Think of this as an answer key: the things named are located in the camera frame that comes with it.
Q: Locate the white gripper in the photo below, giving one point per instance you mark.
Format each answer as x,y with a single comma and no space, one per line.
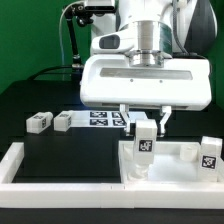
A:
121,74

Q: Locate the white square table top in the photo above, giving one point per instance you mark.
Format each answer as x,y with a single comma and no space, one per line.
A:
173,162

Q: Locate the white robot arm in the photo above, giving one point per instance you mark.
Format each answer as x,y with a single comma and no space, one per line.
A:
182,28

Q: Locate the paper sheet with tags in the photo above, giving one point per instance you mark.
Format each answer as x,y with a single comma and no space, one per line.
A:
88,118

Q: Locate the white U-shaped obstacle fence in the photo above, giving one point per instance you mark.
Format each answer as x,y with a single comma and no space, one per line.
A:
143,194

